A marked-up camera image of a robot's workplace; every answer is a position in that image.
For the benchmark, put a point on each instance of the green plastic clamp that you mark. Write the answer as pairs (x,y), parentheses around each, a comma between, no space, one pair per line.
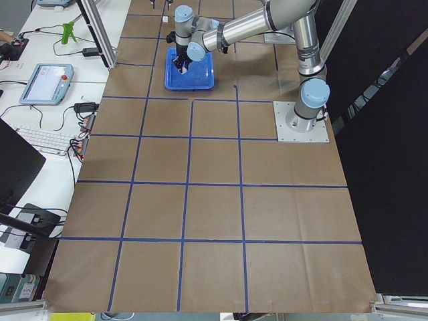
(68,32)

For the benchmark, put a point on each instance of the teach pendant tablet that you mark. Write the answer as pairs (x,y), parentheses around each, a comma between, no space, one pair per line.
(48,84)

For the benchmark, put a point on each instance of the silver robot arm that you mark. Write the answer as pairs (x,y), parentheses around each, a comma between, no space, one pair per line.
(195,36)

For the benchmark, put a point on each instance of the white keyboard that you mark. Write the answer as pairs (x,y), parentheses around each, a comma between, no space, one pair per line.
(45,141)

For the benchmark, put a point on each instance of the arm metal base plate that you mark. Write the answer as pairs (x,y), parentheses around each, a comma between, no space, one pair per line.
(278,37)
(291,128)

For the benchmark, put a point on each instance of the black monitor stand base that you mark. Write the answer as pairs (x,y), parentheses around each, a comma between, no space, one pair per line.
(44,220)

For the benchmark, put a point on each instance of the black monitor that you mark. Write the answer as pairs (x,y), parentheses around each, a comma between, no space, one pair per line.
(20,164)

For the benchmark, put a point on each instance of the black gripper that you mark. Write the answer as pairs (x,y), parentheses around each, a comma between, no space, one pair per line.
(181,50)

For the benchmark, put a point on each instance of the black power adapter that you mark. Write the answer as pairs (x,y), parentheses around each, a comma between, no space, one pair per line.
(90,52)

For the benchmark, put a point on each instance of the aluminium frame post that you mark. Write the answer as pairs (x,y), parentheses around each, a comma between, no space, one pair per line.
(96,27)

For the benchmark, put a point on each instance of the blue plastic tray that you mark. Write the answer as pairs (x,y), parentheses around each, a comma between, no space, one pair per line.
(200,75)

